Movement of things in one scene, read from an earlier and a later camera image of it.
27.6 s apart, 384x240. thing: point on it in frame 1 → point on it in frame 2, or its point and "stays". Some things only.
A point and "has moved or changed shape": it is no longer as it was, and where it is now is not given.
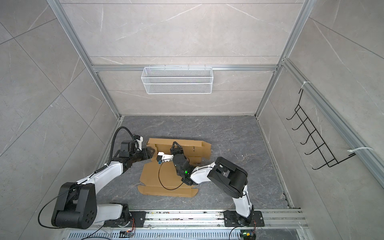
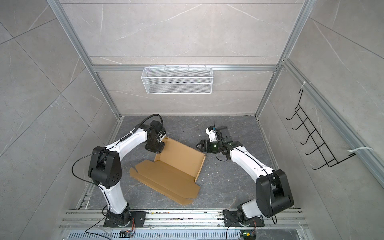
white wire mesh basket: x=177 y=80 stays
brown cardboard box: x=161 y=178 has moved or changed shape
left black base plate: x=137 y=219 stays
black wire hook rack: x=330 y=159 stays
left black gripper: x=146 y=153 → x=157 y=150
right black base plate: x=231 y=219 stays
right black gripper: x=179 y=151 → x=206 y=146
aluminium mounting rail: x=277 y=218 stays
